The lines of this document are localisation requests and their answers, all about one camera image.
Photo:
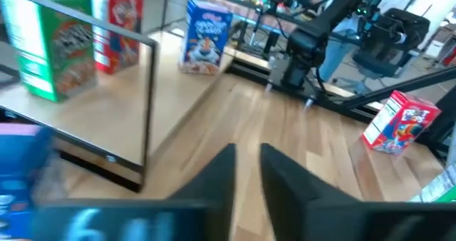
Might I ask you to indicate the blue Frosted Flakes cereal box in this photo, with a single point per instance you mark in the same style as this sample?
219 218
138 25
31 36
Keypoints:
21 169
204 34

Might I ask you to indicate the black aluminium rig frame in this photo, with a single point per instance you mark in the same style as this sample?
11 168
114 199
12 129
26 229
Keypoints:
409 86

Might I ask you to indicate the person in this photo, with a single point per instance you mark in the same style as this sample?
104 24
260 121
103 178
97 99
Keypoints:
336 52

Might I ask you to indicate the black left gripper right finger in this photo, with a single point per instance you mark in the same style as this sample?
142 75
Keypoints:
320 216

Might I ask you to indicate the red Froot Loops cereal box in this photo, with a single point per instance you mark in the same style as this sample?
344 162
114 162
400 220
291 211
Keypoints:
121 27
399 127

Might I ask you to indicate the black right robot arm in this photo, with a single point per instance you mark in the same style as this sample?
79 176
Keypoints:
306 45

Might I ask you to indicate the wooden shelf with black frame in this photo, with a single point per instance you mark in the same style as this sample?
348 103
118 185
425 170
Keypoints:
117 120

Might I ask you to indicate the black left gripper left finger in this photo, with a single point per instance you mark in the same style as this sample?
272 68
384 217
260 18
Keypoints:
199 212

